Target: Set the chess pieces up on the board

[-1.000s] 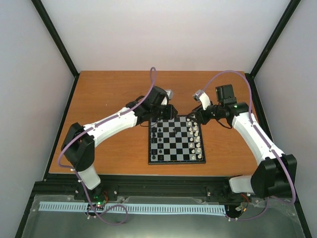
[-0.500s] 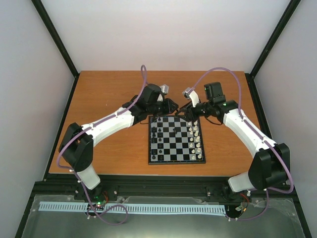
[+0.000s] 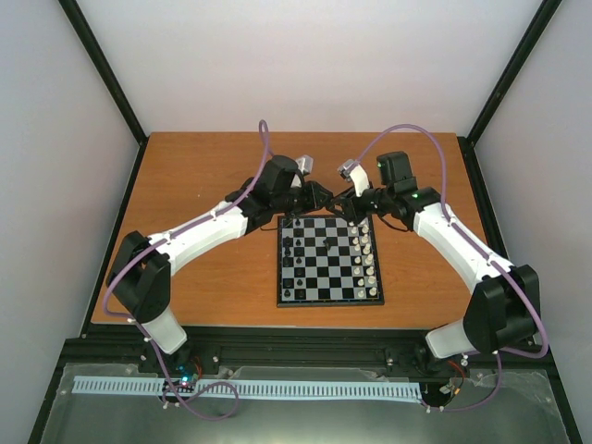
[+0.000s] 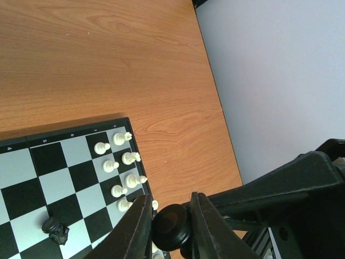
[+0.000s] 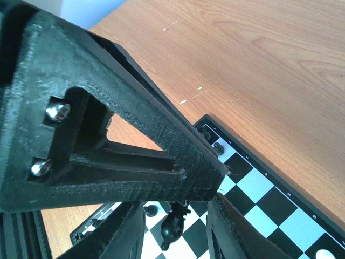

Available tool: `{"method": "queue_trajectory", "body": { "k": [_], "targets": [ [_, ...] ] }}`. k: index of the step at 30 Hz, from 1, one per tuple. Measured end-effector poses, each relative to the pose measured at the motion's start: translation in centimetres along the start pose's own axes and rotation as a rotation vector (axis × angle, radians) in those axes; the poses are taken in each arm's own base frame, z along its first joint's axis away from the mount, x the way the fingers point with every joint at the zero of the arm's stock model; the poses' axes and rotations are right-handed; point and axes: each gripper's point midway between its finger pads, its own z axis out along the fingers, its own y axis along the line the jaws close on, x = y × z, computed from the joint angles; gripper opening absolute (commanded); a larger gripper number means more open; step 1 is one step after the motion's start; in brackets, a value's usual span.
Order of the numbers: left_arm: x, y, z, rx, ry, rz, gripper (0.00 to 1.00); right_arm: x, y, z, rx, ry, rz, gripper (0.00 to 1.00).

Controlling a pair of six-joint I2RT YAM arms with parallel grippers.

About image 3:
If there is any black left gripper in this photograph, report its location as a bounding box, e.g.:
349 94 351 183
274 181 334 216

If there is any black and white chessboard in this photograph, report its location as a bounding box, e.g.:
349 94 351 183
277 215 385 307

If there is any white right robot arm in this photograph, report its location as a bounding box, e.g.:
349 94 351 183
327 152 543 359

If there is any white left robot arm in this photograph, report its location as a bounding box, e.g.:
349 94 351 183
105 155 333 373

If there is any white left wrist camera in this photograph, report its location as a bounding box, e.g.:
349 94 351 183
296 154 314 176

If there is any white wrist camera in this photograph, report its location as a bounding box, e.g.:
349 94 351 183
338 159 370 197
296 154 314 176

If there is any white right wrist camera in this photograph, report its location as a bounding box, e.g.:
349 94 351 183
338 159 370 197

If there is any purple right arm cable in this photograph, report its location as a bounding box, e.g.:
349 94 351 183
355 123 551 413

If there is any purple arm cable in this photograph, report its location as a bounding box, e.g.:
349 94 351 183
102 118 274 421
355 123 551 413

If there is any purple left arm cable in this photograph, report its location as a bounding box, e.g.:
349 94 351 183
102 118 274 421

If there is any black aluminium frame rail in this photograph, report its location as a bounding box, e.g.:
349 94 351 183
59 325 487 385

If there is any black right frame post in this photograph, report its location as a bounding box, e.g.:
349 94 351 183
466 0 562 148

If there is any black frame post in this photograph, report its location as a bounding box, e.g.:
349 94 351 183
466 0 562 148
58 0 148 145

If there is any white slotted cable duct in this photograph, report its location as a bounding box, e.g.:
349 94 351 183
71 376 422 403

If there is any black left frame post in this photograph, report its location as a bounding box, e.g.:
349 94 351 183
58 0 148 145

